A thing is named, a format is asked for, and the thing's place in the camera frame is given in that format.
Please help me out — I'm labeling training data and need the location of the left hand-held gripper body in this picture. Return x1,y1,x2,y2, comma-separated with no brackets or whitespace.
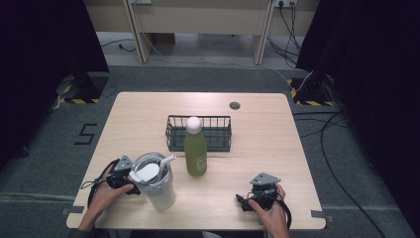
106,154,134,191

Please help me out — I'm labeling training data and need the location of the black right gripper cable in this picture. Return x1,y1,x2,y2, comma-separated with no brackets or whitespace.
276,197,293,230

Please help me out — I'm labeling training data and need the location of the black tape floor mark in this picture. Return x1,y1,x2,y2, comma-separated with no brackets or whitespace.
73,123,99,146

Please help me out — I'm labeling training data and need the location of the black curtain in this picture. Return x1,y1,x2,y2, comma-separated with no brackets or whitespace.
0,0,111,172
295,0,420,237

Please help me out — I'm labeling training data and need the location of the thin white cable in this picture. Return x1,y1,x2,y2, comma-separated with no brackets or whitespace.
138,31,314,93

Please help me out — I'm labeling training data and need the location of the green bottle with white cap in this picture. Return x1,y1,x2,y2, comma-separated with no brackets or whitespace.
183,116,208,178

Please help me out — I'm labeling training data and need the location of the person's left hand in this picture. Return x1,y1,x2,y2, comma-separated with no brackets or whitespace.
87,180,135,216

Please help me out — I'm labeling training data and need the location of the brown box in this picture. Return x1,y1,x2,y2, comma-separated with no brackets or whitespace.
153,32,176,46

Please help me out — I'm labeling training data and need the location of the long black floor cable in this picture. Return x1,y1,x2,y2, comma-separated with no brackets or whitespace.
291,110,388,238

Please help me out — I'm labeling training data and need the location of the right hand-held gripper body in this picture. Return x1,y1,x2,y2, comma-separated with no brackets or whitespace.
247,172,282,211

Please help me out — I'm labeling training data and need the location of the short black floor cable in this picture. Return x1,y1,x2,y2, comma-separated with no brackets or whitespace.
99,38,137,54

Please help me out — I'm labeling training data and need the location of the black wire basket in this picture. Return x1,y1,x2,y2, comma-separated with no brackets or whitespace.
164,114,233,153

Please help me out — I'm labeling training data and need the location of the black cable bundle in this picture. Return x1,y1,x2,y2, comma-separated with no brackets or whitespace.
266,2,303,67

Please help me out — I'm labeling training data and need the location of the grey tape patch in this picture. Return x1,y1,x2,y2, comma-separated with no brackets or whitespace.
60,205,86,216
310,209,335,223

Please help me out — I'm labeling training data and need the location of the black stand base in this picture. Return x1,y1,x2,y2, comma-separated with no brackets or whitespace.
297,72,335,104
72,70,111,101

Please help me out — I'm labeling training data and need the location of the person's right hand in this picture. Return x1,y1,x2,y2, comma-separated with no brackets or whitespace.
248,182,289,231

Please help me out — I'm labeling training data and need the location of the yellow black hazard tape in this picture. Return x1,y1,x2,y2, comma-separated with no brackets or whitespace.
58,83,101,105
286,77,335,108

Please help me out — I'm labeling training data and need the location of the white tumbler with straw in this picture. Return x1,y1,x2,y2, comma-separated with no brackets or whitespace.
128,152,177,213

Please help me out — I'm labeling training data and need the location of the white wall socket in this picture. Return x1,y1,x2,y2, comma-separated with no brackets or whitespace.
273,0,299,8

